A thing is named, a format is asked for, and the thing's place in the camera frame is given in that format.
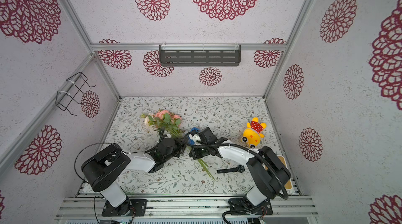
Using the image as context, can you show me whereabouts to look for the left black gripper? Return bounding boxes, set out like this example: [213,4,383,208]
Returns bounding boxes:
[164,136,189,164]

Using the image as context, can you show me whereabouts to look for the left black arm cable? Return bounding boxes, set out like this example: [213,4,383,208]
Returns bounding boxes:
[74,128,165,224]

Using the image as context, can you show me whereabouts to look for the black wire wall rack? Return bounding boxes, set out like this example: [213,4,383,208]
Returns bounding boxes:
[55,72,95,116]

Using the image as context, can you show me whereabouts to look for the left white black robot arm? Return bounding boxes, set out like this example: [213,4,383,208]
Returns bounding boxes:
[81,135,185,210]

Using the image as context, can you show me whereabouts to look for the grey wall shelf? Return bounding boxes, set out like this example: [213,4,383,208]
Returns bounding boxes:
[159,44,241,67]

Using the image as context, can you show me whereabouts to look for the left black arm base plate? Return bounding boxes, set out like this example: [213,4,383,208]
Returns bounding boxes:
[102,198,148,217]

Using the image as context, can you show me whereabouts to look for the blue tape dispenser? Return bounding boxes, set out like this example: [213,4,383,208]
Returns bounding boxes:
[187,127,201,145]

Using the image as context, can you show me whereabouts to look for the wooden lid tissue box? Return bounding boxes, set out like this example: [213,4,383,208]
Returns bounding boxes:
[277,155,293,191]

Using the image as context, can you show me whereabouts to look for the black wristwatch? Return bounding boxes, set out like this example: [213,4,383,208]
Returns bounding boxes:
[217,165,246,174]

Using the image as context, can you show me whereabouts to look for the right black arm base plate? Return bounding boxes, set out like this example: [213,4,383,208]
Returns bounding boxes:
[228,198,273,216]

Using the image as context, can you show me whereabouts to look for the pink artificial flower bouquet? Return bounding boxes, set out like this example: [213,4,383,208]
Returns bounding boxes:
[140,109,216,181]

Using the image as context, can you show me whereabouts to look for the yellow plush toy red hat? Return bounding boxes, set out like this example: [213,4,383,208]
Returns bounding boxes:
[241,117,267,149]

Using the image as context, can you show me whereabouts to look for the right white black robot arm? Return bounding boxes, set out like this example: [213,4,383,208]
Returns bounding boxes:
[184,128,291,206]

